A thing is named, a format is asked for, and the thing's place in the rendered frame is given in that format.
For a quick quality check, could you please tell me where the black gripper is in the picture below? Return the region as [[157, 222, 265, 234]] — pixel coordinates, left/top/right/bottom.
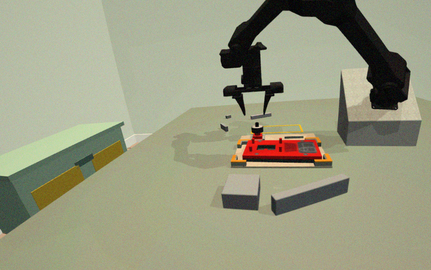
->
[[223, 66, 284, 116]]

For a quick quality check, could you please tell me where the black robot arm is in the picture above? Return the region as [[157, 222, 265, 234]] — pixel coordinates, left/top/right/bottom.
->
[[219, 0, 411, 110]]

